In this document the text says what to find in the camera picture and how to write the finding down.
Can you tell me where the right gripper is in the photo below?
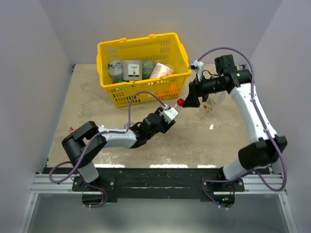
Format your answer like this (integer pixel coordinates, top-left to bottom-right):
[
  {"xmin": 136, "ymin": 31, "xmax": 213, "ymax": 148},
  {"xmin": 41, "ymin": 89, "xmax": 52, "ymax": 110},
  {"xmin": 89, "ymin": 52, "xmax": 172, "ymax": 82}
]
[{"xmin": 182, "ymin": 72, "xmax": 226, "ymax": 107}]

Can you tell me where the red bottle cap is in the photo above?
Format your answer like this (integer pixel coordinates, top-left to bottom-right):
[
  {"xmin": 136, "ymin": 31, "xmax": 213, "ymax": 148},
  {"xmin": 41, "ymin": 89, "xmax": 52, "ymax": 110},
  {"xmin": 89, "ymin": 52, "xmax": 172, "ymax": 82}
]
[{"xmin": 176, "ymin": 98, "xmax": 184, "ymax": 107}]

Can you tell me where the red label water bottle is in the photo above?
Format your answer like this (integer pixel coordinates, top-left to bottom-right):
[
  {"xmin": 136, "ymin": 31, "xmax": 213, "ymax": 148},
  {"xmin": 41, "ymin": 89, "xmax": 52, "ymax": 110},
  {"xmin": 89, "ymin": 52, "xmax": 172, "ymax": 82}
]
[{"xmin": 173, "ymin": 104, "xmax": 183, "ymax": 114}]

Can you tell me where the large clear square bottle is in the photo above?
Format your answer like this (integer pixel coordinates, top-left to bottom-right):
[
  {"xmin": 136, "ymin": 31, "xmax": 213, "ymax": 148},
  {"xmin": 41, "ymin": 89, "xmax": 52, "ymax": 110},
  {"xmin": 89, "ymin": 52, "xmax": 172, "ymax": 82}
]
[{"xmin": 202, "ymin": 91, "xmax": 226, "ymax": 116}]

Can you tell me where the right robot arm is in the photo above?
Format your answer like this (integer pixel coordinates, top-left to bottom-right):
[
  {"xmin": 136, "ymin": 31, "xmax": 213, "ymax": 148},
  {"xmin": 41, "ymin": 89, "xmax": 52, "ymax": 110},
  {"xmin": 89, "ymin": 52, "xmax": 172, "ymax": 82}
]
[{"xmin": 182, "ymin": 55, "xmax": 287, "ymax": 191}]

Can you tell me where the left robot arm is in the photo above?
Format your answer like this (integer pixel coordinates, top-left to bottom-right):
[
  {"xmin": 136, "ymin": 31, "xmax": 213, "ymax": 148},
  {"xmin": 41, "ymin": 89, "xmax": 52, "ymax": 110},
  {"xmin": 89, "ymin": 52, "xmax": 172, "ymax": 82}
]
[{"xmin": 62, "ymin": 107, "xmax": 179, "ymax": 190}]

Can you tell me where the blue label water bottle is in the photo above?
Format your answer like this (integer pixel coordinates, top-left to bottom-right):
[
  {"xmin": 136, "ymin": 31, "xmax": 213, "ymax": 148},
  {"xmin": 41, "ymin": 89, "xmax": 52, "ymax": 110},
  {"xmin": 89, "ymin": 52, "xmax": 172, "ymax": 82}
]
[{"xmin": 124, "ymin": 122, "xmax": 134, "ymax": 129}]

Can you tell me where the orange item in basket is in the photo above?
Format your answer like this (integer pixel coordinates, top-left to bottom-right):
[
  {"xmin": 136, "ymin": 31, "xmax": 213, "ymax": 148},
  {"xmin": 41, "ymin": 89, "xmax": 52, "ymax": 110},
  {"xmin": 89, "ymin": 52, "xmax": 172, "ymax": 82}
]
[{"xmin": 155, "ymin": 84, "xmax": 179, "ymax": 99}]

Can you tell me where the pink printed package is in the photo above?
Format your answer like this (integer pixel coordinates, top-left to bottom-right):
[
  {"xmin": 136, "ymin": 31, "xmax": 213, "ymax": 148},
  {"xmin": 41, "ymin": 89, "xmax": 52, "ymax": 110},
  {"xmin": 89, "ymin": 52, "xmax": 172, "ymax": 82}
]
[{"xmin": 149, "ymin": 63, "xmax": 174, "ymax": 79}]

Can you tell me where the green round vegetable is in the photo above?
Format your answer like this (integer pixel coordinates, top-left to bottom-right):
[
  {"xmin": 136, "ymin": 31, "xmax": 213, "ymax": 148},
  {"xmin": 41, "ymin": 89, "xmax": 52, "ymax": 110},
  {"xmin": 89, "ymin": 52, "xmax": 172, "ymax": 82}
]
[{"xmin": 142, "ymin": 60, "xmax": 156, "ymax": 80}]

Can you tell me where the yellow plastic basket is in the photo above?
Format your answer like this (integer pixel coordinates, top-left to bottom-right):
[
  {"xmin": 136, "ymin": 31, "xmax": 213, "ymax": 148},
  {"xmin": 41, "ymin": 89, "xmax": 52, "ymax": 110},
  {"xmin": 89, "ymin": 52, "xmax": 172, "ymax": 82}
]
[{"xmin": 97, "ymin": 33, "xmax": 191, "ymax": 107}]

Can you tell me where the grey box with label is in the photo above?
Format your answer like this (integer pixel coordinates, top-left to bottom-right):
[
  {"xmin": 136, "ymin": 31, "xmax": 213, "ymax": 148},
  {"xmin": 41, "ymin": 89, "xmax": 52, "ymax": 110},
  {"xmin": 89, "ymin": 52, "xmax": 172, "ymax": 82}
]
[{"xmin": 122, "ymin": 60, "xmax": 142, "ymax": 82}]

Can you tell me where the grey crumpled can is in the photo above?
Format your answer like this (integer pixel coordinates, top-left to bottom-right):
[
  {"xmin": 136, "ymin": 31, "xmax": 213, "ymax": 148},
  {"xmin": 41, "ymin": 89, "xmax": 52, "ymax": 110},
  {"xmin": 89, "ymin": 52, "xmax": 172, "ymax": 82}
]
[{"xmin": 107, "ymin": 60, "xmax": 123, "ymax": 83}]

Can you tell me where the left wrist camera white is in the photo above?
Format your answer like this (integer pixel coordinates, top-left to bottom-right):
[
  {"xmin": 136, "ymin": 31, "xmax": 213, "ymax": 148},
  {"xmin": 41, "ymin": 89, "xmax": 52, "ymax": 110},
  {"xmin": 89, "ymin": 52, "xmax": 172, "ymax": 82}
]
[{"xmin": 160, "ymin": 107, "xmax": 178, "ymax": 124}]

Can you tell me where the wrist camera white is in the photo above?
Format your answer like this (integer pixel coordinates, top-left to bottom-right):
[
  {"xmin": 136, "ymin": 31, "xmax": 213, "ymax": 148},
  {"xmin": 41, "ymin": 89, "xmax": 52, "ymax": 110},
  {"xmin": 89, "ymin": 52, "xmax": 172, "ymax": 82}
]
[
  {"xmin": 189, "ymin": 60, "xmax": 204, "ymax": 82},
  {"xmin": 160, "ymin": 107, "xmax": 178, "ymax": 124}
]

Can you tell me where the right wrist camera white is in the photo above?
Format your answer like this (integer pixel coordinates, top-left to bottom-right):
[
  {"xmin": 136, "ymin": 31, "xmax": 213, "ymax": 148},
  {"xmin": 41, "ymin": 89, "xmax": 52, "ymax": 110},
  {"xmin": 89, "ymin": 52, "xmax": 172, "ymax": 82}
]
[{"xmin": 189, "ymin": 60, "xmax": 204, "ymax": 82}]

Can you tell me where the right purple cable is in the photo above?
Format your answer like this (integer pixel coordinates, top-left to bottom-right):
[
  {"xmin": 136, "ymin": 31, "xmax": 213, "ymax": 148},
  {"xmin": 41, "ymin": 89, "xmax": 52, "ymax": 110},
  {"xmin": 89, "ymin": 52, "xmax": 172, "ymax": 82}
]
[{"xmin": 196, "ymin": 47, "xmax": 288, "ymax": 210}]

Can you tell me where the purple cable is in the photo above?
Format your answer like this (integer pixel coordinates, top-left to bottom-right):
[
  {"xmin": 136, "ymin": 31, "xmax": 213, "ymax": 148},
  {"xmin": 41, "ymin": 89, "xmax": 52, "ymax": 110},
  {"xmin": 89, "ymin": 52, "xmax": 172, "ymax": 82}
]
[
  {"xmin": 196, "ymin": 47, "xmax": 288, "ymax": 210},
  {"xmin": 49, "ymin": 91, "xmax": 170, "ymax": 210}
]

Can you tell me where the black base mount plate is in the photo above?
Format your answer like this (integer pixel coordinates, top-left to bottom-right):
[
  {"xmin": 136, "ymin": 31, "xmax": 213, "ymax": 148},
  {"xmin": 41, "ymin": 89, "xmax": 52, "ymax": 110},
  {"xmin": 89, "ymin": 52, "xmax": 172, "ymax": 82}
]
[{"xmin": 72, "ymin": 166, "xmax": 245, "ymax": 202}]

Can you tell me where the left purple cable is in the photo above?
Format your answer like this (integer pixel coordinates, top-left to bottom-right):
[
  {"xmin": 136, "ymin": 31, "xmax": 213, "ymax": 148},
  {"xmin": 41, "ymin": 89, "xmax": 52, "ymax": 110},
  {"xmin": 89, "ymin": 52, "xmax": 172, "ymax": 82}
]
[{"xmin": 49, "ymin": 91, "xmax": 170, "ymax": 210}]

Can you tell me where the aluminium frame rail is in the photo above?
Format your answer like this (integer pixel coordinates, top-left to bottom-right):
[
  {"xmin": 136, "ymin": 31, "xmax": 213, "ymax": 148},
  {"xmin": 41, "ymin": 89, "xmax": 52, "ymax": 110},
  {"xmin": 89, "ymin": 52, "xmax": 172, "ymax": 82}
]
[{"xmin": 18, "ymin": 64, "xmax": 297, "ymax": 233}]

